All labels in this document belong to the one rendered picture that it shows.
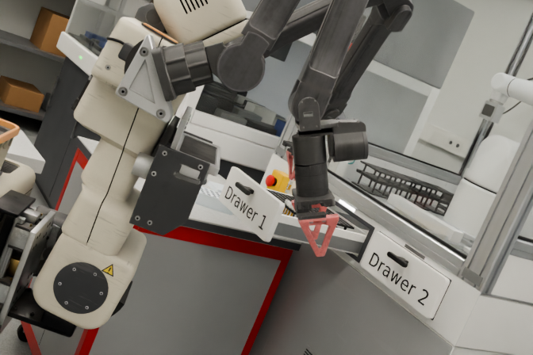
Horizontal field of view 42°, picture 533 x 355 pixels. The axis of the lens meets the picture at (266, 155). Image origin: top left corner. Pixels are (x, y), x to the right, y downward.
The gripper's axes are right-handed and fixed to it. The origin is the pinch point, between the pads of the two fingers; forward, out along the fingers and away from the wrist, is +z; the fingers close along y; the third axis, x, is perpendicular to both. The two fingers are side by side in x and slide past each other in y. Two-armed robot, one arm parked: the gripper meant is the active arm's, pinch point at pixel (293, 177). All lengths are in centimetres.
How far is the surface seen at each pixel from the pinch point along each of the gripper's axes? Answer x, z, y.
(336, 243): -12.2, 13.5, 12.6
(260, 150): 80, 13, 40
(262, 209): -7.3, 8.2, -11.5
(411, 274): -34.8, 11.0, 20.0
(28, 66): 419, 58, 27
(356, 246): -12.4, 13.8, 20.0
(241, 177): 8.5, 4.8, -10.9
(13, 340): 68, 94, -42
